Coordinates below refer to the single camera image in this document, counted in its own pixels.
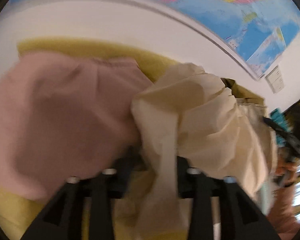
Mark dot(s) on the white left wall socket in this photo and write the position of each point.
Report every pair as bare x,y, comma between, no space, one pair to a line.
273,75

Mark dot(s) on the dark olive garment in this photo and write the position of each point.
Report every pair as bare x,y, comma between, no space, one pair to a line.
244,95

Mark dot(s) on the pink folded garment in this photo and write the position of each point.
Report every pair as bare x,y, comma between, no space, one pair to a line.
63,116

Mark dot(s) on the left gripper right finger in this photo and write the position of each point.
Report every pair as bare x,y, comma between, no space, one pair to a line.
220,207

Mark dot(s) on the yellow bed sheet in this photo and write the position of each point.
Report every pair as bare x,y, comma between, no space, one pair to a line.
16,212

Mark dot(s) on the person's right hand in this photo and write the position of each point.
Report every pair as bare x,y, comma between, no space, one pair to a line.
289,168

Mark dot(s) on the cream beige jacket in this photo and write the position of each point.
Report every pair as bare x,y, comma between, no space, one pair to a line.
190,113

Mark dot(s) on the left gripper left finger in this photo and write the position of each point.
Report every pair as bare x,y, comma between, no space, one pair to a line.
86,204

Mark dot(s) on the upper blue plastic basket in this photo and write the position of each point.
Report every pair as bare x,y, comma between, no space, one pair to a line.
278,117

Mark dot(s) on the white wall socket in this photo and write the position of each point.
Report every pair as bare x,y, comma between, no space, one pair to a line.
277,85
273,75

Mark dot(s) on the white middle wall socket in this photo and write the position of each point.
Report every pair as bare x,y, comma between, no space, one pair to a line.
277,85

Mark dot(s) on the colourful wall map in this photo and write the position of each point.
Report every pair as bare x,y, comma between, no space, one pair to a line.
258,31

